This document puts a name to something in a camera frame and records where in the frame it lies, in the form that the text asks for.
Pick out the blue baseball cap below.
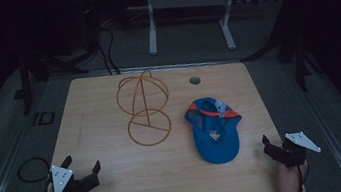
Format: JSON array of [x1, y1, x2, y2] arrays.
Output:
[[181, 91, 249, 169]]

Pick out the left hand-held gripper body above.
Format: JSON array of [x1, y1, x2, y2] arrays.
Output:
[[46, 158, 102, 192]]

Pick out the black tripod stand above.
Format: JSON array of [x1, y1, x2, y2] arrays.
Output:
[[6, 35, 108, 118], [234, 4, 327, 101]]

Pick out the black floor cables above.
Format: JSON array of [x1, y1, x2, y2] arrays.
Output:
[[94, 22, 122, 77]]

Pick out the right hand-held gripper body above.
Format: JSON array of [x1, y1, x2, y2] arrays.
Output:
[[261, 128, 324, 171]]

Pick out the person's right hand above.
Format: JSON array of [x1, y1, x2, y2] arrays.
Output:
[[275, 157, 308, 192]]

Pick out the black cable loop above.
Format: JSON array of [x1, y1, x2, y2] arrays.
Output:
[[15, 155, 53, 186]]

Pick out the orange wire hat stand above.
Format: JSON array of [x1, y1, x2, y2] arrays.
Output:
[[112, 65, 177, 151]]

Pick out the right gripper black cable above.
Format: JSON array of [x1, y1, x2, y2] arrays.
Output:
[[293, 156, 315, 192]]

